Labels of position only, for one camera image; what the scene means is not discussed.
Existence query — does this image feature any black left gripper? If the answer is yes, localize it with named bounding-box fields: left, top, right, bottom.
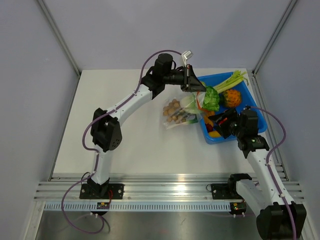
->
left=162, top=64, right=206, bottom=93

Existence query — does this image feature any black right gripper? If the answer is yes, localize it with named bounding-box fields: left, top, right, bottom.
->
left=208, top=107, right=245, bottom=139

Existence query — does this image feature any napa cabbage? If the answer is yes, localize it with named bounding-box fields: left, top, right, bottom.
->
left=179, top=86, right=220, bottom=114

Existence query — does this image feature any green scallion bunch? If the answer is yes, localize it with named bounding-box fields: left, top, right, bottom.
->
left=181, top=114, right=198, bottom=125

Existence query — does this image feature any longan bunch with leaves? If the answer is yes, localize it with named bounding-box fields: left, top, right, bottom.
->
left=162, top=98, right=187, bottom=125

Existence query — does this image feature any clear zip bag orange zipper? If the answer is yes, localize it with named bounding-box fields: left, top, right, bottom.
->
left=162, top=90, right=220, bottom=130

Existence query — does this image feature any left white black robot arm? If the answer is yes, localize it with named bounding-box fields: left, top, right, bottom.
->
left=87, top=50, right=206, bottom=199

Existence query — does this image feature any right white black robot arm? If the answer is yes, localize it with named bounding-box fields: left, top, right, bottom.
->
left=209, top=106, right=307, bottom=240

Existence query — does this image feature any yellow mango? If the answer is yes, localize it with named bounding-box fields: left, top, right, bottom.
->
left=208, top=131, right=221, bottom=138

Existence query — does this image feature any dark purple fruit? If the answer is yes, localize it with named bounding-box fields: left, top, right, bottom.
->
left=205, top=124, right=213, bottom=133

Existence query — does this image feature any orange ginger root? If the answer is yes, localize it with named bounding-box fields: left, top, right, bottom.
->
left=203, top=111, right=215, bottom=127

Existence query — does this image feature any yellow orange pineapple piece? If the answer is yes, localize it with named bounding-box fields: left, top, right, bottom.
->
left=219, top=89, right=242, bottom=108

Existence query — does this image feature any blue plastic bin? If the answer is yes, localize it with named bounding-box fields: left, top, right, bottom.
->
left=197, top=72, right=268, bottom=145

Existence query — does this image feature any light green leafy vegetable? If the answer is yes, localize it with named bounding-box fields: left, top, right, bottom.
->
left=213, top=70, right=247, bottom=94

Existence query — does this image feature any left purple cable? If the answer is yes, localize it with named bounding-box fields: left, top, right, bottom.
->
left=61, top=49, right=186, bottom=235

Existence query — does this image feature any purple cable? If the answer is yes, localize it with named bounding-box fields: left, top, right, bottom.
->
left=61, top=49, right=186, bottom=235
left=207, top=105, right=298, bottom=240

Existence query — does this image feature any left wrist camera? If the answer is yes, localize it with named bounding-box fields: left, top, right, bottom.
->
left=181, top=50, right=193, bottom=67

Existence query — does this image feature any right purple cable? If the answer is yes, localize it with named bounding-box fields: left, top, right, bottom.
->
left=207, top=105, right=298, bottom=240

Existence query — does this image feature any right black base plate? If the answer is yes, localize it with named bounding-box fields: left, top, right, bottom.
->
left=209, top=180, right=258, bottom=202

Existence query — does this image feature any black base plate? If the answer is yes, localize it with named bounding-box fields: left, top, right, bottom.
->
left=79, top=183, right=124, bottom=200
left=209, top=180, right=258, bottom=202

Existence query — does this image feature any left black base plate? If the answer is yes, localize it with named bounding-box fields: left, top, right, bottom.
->
left=79, top=183, right=124, bottom=200

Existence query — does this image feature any aluminium rail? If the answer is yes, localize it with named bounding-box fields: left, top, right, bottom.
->
left=33, top=173, right=230, bottom=202

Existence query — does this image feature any white slotted cable duct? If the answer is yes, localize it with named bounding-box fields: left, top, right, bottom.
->
left=44, top=201, right=231, bottom=212

